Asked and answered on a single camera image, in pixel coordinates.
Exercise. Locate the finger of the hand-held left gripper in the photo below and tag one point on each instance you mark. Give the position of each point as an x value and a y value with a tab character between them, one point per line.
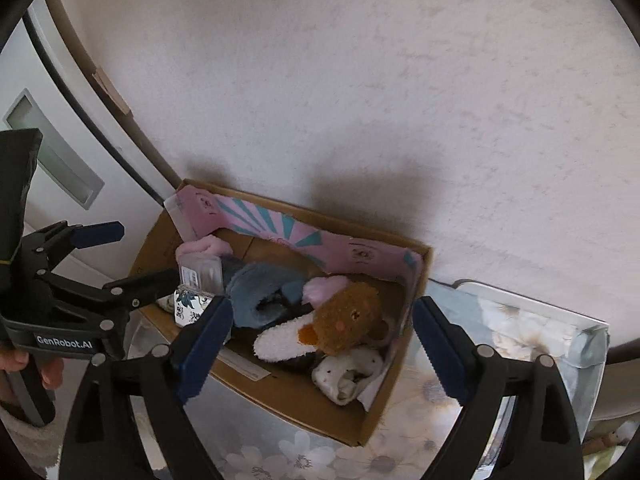
150	285
97	234

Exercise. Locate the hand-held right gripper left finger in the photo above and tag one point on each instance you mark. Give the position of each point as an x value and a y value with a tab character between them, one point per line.
202	355

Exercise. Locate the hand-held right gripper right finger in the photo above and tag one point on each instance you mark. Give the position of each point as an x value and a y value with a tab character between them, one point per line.
442	355

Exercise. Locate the clear plastic case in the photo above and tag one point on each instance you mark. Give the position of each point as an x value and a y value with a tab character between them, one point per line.
200	272

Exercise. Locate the brown cardboard box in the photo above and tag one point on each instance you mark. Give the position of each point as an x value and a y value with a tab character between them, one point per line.
300	405

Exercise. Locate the person's left forearm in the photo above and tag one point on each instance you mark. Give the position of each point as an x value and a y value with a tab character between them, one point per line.
25	440

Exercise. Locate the person's left hand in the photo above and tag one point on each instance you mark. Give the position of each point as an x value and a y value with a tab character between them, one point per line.
12	361

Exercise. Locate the white flat strip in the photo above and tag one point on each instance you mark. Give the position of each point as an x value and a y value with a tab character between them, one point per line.
245	364

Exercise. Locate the floral patterned packet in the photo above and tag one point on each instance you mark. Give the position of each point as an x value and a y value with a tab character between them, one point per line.
192	306

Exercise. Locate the pink fuzzy sock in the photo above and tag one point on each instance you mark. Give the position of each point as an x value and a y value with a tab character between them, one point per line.
322	290
207	247

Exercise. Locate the white paper piece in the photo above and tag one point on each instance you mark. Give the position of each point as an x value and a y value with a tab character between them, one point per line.
372	390

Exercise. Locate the white fuzzy sock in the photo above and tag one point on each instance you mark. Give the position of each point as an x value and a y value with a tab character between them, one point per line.
280	340

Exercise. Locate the dark grey fuzzy slipper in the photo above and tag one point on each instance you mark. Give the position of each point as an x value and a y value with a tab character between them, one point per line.
234	266

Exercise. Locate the blue fuzzy slipper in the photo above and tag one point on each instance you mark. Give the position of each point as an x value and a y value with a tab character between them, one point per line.
260	285

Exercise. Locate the white dotted sock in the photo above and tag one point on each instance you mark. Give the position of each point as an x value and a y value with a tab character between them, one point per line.
345	370

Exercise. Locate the brown plush toy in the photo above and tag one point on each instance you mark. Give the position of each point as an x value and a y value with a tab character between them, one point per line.
350	315

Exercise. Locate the pink printed paper liner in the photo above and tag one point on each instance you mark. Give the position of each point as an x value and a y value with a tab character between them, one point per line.
350	252

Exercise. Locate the brown wooden trim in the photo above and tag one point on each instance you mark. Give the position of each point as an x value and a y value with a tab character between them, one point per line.
112	92

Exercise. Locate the floral bed sheet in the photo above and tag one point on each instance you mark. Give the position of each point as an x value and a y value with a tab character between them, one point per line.
310	460

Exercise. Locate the white cabinet door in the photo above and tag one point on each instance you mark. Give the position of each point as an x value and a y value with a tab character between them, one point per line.
55	70

